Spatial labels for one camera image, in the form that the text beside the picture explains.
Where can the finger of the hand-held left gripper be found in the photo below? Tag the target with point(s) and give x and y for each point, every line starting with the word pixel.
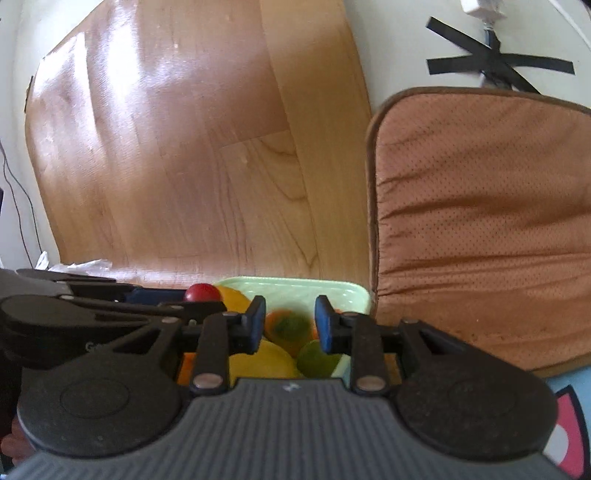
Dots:
pixel 152 296
pixel 194 310

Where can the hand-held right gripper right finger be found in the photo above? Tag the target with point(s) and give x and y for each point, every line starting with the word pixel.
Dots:
pixel 323 325

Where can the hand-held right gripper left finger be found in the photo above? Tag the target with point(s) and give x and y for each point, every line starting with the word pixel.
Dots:
pixel 257 325

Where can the red cherry tomato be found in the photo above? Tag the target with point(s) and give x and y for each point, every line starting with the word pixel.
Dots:
pixel 202 292

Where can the green-orange tangerine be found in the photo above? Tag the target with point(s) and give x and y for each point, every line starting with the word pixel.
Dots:
pixel 286 327

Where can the light green square bowl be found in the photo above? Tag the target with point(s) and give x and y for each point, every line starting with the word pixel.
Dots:
pixel 295 288

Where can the person's left hand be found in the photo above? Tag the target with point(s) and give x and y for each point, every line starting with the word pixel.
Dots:
pixel 14 445

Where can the green round fruit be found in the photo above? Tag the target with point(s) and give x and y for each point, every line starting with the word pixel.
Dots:
pixel 316 360

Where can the large yellow orange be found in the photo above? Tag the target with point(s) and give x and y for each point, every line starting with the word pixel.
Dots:
pixel 233 297

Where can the yellow lemon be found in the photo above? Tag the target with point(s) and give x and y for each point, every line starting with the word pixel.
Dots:
pixel 263 362

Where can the white plastic bag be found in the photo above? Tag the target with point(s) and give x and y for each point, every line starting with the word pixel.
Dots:
pixel 78 266

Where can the wood-pattern board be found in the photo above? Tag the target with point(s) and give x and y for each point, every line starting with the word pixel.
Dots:
pixel 161 161

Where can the brown seat cushion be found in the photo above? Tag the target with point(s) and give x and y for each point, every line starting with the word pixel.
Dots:
pixel 475 221

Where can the black tape strip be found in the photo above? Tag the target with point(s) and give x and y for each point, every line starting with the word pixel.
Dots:
pixel 457 39
pixel 531 61

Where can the white power strip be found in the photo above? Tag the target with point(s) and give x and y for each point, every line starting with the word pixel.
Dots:
pixel 482 6

